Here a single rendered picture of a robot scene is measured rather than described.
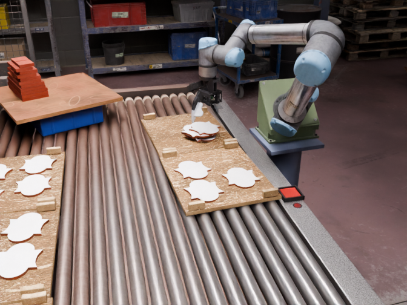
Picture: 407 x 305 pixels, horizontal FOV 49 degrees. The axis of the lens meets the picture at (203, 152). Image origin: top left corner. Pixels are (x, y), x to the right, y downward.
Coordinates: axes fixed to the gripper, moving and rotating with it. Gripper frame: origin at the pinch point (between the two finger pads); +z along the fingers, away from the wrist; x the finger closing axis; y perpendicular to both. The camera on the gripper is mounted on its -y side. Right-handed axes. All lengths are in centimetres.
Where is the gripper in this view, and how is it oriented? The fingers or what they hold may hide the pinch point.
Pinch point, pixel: (204, 118)
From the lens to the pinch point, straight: 196.0
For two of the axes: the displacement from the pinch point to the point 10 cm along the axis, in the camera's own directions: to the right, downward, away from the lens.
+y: 6.8, 3.4, -6.5
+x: 7.3, -3.1, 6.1
